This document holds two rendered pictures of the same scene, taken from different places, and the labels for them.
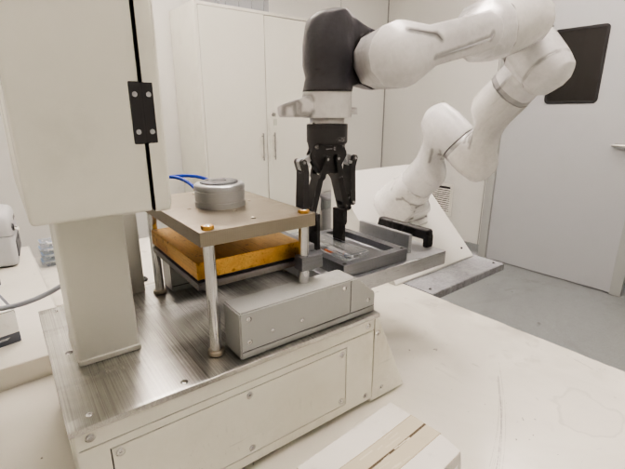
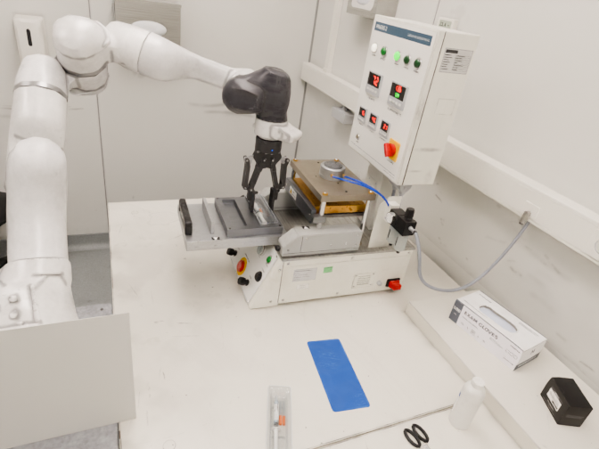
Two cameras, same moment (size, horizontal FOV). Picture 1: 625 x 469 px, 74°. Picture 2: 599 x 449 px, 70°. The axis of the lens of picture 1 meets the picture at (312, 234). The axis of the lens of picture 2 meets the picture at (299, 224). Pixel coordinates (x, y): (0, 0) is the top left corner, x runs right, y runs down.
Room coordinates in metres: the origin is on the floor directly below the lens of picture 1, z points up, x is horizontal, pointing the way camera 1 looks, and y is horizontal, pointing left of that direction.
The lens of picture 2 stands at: (1.90, 0.33, 1.62)
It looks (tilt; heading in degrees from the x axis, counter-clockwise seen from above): 29 degrees down; 192
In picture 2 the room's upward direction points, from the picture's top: 9 degrees clockwise
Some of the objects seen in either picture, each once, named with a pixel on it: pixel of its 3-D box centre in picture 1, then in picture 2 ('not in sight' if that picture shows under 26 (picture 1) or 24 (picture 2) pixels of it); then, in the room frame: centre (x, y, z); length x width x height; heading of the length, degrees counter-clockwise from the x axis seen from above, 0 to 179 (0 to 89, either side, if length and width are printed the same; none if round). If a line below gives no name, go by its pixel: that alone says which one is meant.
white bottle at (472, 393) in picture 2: not in sight; (468, 402); (1.11, 0.64, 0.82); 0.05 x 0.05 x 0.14
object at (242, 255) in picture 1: (220, 229); (329, 189); (0.66, 0.15, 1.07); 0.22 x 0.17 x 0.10; 37
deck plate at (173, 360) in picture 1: (208, 314); (330, 225); (0.63, 0.17, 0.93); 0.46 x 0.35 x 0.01; 127
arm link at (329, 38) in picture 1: (351, 52); (257, 91); (0.80, -0.07, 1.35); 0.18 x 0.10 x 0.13; 105
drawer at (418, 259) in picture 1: (359, 249); (231, 219); (0.84, -0.10, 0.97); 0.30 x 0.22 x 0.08; 127
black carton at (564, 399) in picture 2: not in sight; (565, 401); (1.01, 0.87, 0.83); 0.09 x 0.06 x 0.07; 15
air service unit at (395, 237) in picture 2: not in sight; (397, 226); (0.76, 0.38, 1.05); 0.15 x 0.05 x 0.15; 37
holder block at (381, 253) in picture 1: (342, 248); (247, 215); (0.81, -0.06, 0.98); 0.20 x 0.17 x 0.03; 37
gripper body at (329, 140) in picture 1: (326, 148); (267, 151); (0.79, -0.03, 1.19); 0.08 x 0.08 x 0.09
